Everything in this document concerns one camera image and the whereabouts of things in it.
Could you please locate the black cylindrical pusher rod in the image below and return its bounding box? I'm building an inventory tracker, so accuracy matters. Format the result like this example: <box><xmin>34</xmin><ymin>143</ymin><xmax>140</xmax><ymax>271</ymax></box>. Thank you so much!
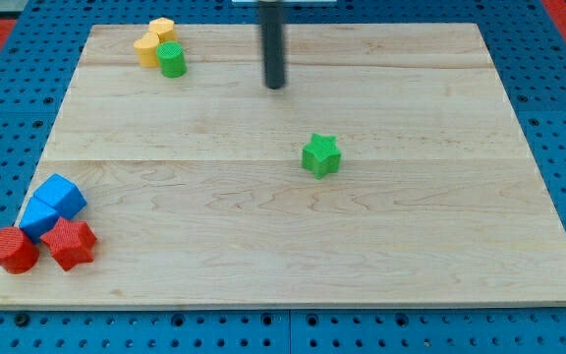
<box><xmin>257</xmin><ymin>0</ymin><xmax>286</xmax><ymax>89</ymax></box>

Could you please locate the green star block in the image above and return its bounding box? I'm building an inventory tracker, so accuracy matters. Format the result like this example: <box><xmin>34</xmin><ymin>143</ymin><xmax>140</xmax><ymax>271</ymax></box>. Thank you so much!
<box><xmin>302</xmin><ymin>133</ymin><xmax>341</xmax><ymax>179</ymax></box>

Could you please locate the red star block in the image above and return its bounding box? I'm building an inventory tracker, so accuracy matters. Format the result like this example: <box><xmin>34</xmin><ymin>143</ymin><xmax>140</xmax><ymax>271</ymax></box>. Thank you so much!
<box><xmin>40</xmin><ymin>217</ymin><xmax>97</xmax><ymax>271</ymax></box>

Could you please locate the yellow hexagon block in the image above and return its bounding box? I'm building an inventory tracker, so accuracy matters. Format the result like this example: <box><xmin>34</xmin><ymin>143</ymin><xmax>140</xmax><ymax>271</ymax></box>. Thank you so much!
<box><xmin>148</xmin><ymin>18</ymin><xmax>178</xmax><ymax>42</ymax></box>

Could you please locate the green cylinder block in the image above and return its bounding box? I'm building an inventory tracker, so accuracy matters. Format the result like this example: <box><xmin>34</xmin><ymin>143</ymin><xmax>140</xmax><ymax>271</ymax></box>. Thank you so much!
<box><xmin>155</xmin><ymin>41</ymin><xmax>187</xmax><ymax>78</ymax></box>

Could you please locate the yellow heart block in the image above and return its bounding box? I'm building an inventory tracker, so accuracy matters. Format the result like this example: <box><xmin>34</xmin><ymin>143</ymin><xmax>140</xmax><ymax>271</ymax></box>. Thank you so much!
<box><xmin>133</xmin><ymin>31</ymin><xmax>160</xmax><ymax>68</ymax></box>

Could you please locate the wooden board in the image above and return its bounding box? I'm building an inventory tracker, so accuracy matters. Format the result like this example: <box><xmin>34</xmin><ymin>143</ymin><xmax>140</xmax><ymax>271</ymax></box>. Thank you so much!
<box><xmin>0</xmin><ymin>23</ymin><xmax>566</xmax><ymax>311</ymax></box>

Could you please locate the blue cube block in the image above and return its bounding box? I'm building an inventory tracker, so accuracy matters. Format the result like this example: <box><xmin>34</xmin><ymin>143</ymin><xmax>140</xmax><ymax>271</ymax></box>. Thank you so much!
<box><xmin>33</xmin><ymin>173</ymin><xmax>87</xmax><ymax>219</ymax></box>

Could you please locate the blue triangle block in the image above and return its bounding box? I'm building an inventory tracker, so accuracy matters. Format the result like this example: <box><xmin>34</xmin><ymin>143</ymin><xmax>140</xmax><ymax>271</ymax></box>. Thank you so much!
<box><xmin>19</xmin><ymin>197</ymin><xmax>60</xmax><ymax>244</ymax></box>

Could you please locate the red cylinder block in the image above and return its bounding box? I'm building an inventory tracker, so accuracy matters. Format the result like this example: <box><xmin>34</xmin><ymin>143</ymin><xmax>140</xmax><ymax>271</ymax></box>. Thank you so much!
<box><xmin>0</xmin><ymin>226</ymin><xmax>39</xmax><ymax>274</ymax></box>

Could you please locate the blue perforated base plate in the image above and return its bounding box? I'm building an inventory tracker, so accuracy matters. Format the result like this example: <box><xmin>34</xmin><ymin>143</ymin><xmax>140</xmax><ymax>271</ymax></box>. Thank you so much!
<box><xmin>0</xmin><ymin>1</ymin><xmax>566</xmax><ymax>353</ymax></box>

